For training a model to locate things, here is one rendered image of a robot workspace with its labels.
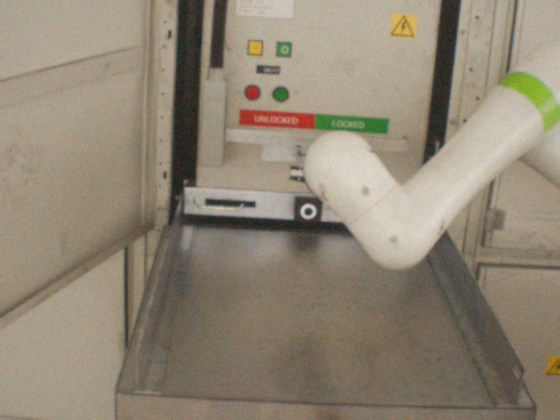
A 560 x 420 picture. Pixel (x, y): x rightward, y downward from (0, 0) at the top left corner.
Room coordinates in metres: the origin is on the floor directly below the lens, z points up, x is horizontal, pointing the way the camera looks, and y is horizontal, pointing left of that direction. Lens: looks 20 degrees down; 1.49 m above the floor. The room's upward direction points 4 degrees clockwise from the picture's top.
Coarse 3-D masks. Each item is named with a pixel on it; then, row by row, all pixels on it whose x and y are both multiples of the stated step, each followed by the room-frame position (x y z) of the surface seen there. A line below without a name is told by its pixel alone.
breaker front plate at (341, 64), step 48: (336, 0) 1.74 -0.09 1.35; (384, 0) 1.75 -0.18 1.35; (432, 0) 1.75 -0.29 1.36; (240, 48) 1.73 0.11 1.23; (336, 48) 1.74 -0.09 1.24; (384, 48) 1.75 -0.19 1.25; (432, 48) 1.75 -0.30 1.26; (240, 96) 1.73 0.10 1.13; (336, 96) 1.74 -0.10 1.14; (384, 96) 1.75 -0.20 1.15; (240, 144) 1.73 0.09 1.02
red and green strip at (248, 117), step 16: (240, 112) 1.73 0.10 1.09; (256, 112) 1.73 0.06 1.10; (272, 112) 1.74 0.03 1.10; (288, 112) 1.74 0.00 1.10; (304, 128) 1.74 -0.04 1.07; (320, 128) 1.74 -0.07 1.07; (336, 128) 1.74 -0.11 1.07; (352, 128) 1.74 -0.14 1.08; (368, 128) 1.74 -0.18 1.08; (384, 128) 1.75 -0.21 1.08
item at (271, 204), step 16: (192, 192) 1.72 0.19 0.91; (208, 192) 1.72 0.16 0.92; (224, 192) 1.72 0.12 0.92; (240, 192) 1.72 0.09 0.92; (256, 192) 1.72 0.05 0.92; (272, 192) 1.73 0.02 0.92; (288, 192) 1.73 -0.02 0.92; (192, 208) 1.72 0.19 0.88; (256, 208) 1.72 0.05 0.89; (272, 208) 1.72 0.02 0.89; (288, 208) 1.73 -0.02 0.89
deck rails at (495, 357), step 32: (448, 256) 1.54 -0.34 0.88; (160, 288) 1.30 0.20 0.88; (448, 288) 1.44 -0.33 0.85; (480, 288) 1.30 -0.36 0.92; (160, 320) 1.23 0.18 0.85; (480, 320) 1.27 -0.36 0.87; (160, 352) 1.12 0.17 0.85; (480, 352) 1.19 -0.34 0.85; (512, 352) 1.09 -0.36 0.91; (160, 384) 1.03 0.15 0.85; (512, 384) 1.06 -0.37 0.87
